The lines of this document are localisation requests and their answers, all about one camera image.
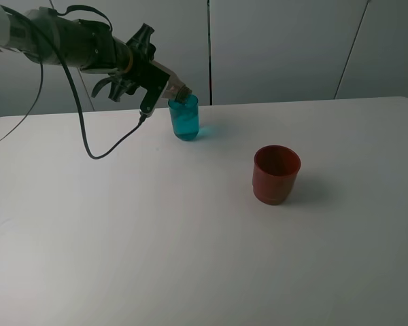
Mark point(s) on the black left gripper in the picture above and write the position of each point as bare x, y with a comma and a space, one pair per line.
132, 57

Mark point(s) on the teal transparent plastic cup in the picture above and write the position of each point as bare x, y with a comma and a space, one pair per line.
185, 118

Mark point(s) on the clear plastic water bottle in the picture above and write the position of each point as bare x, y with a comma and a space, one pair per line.
178, 91

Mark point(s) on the red plastic cup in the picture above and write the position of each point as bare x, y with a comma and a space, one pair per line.
275, 170

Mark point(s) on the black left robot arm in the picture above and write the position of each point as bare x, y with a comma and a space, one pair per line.
45, 35

